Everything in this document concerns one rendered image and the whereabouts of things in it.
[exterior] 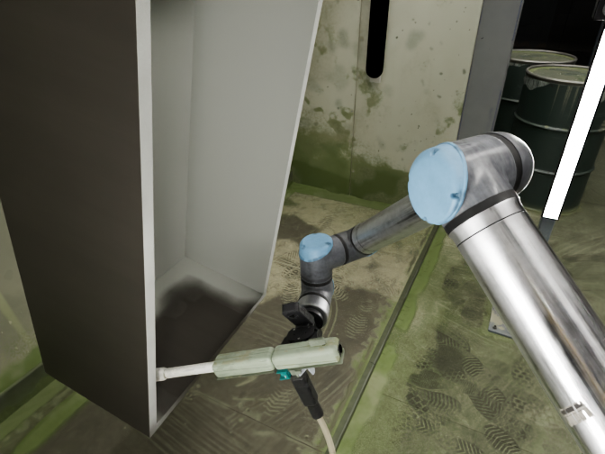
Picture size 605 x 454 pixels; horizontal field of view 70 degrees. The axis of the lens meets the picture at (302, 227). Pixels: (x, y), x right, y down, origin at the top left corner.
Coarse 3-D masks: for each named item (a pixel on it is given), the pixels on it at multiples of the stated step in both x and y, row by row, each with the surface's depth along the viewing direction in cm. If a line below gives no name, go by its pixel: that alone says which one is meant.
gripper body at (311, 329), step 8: (312, 312) 112; (320, 320) 113; (296, 328) 108; (304, 328) 107; (312, 328) 106; (320, 328) 114; (288, 336) 106; (296, 336) 105; (304, 336) 104; (320, 336) 108
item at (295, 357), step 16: (240, 352) 100; (256, 352) 98; (272, 352) 97; (288, 352) 94; (304, 352) 92; (320, 352) 91; (336, 352) 90; (160, 368) 107; (176, 368) 105; (192, 368) 103; (208, 368) 102; (224, 368) 99; (240, 368) 98; (256, 368) 97; (272, 368) 96; (288, 368) 96; (304, 384) 97; (304, 400) 100; (320, 416) 102
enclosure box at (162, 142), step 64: (0, 0) 59; (64, 0) 55; (128, 0) 51; (192, 0) 111; (256, 0) 105; (320, 0) 98; (0, 64) 65; (64, 64) 60; (128, 64) 55; (192, 64) 122; (256, 64) 113; (0, 128) 73; (64, 128) 66; (128, 128) 61; (192, 128) 132; (256, 128) 123; (0, 192) 82; (64, 192) 74; (128, 192) 67; (192, 192) 145; (256, 192) 134; (64, 256) 84; (128, 256) 75; (192, 256) 161; (256, 256) 147; (64, 320) 97; (128, 320) 85; (192, 320) 139; (64, 384) 114; (128, 384) 98; (192, 384) 120
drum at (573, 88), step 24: (528, 72) 279; (528, 96) 280; (552, 96) 266; (576, 96) 259; (528, 120) 283; (552, 120) 271; (600, 120) 266; (528, 144) 287; (552, 144) 276; (600, 144) 281; (552, 168) 283; (528, 192) 297; (576, 192) 292
